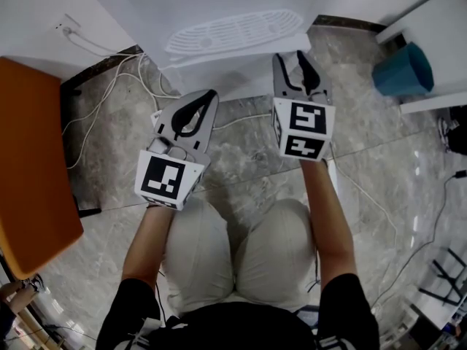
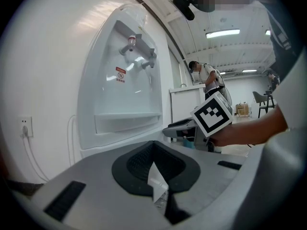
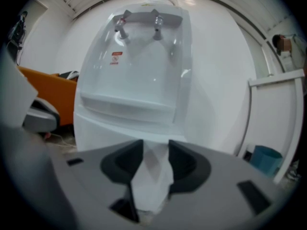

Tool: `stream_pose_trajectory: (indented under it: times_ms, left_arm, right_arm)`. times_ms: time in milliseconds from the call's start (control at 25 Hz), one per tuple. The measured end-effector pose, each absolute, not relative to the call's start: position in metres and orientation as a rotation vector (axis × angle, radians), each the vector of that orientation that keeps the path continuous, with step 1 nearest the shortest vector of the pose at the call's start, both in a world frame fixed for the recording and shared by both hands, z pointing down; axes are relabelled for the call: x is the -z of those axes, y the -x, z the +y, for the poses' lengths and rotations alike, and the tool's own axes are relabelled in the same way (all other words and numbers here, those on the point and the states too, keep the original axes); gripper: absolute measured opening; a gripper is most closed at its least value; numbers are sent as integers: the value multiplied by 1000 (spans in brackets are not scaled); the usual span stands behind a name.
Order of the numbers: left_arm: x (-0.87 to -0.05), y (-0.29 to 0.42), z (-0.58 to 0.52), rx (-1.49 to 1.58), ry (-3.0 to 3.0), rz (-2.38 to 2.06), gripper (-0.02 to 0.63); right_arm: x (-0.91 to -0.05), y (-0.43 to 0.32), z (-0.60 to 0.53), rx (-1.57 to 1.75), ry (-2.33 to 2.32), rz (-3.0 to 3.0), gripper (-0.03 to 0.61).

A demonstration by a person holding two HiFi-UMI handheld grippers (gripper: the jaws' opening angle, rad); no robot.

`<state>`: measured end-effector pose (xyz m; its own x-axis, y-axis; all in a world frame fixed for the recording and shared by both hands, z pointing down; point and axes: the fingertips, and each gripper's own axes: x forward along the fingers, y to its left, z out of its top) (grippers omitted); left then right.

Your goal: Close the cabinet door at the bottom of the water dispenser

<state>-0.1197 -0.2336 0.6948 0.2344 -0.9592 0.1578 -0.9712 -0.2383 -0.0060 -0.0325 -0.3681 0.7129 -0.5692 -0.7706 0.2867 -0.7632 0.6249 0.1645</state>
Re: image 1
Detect person's left forearm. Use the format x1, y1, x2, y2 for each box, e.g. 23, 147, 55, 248
121, 204, 176, 291

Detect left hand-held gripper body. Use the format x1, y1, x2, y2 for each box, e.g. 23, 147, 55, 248
134, 136, 212, 211

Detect white wall socket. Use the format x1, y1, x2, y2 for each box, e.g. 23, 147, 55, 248
54, 15, 81, 38

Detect blue trash bin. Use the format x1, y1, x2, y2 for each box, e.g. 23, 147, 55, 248
371, 41, 435, 97

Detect person's black shirt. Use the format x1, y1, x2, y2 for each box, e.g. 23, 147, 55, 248
95, 273, 380, 350

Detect person's right forearm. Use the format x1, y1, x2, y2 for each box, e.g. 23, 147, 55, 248
298, 158, 358, 287

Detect tangled white power cable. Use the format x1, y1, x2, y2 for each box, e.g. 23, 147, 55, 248
61, 27, 182, 169

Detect black floor cable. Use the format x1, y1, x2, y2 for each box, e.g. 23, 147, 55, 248
371, 169, 467, 306

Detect orange sofa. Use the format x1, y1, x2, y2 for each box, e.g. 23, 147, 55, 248
0, 57, 102, 281

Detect black frame chair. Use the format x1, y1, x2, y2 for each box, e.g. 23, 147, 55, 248
419, 246, 467, 308

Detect white sink cabinet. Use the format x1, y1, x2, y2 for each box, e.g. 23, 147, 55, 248
375, 0, 467, 114

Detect white drip tray grille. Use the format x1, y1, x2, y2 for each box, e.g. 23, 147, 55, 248
164, 9, 304, 56

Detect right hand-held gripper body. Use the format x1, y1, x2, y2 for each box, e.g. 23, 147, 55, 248
271, 92, 336, 161

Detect person's beige trousers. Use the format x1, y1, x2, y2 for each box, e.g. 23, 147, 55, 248
162, 197, 322, 315

